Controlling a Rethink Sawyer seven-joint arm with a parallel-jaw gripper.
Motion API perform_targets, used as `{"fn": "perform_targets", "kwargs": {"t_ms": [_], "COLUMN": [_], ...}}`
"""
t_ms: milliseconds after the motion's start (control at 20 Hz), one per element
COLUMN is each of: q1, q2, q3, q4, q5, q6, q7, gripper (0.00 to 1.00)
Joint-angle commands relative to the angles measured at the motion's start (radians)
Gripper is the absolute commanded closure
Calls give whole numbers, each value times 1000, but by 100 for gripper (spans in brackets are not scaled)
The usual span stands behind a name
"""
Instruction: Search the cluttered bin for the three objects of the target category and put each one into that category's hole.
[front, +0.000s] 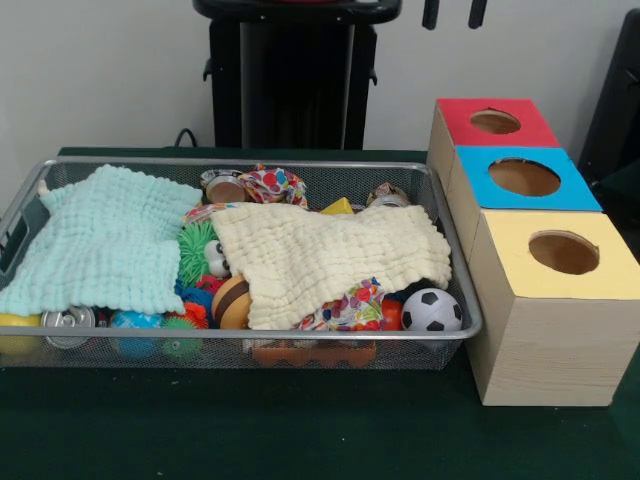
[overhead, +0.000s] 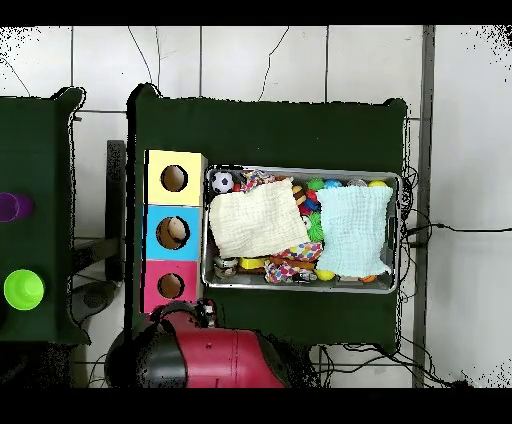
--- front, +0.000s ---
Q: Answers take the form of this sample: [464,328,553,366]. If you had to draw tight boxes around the colourful dotted packet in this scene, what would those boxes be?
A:
[297,278,386,333]

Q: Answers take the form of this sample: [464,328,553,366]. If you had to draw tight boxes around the colourful dotted cloth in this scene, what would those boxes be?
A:
[238,165,309,208]

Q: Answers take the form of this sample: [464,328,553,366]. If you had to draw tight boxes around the blue globe ball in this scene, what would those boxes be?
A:
[108,310,164,359]

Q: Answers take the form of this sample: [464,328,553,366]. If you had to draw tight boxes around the clear shallow bin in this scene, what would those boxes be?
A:
[0,157,484,371]

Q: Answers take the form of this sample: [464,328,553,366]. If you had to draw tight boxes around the green spiky ball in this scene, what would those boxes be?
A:
[177,220,221,288]

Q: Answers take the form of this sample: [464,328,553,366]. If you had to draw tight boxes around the black and white soccer ball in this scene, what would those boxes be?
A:
[401,288,464,334]

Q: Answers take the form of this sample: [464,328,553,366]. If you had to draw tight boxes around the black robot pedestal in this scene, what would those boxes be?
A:
[193,0,403,151]

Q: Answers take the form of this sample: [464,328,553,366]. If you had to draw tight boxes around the yellow ball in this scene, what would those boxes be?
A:
[0,313,43,356]

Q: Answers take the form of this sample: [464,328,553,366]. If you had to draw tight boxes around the mint green cloth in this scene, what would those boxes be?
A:
[0,165,204,317]

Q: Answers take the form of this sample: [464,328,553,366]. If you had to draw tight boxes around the black stand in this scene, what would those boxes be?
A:
[578,8,640,201]

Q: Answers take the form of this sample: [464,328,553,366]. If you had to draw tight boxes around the dark green table cloth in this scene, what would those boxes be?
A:
[0,147,640,480]

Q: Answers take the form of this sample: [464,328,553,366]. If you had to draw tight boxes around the silver can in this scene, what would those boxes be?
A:
[42,306,97,350]

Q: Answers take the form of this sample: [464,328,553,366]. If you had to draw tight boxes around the wooden box with three holes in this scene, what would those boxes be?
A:
[427,97,640,408]

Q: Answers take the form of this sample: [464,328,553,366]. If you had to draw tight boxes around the cream yellow cloth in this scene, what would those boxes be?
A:
[210,203,453,331]

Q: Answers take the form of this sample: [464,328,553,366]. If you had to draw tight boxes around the toy burger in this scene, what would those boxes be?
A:
[211,275,253,331]

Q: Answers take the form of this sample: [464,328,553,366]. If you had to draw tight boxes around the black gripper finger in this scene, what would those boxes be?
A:
[422,0,442,31]
[468,0,489,30]

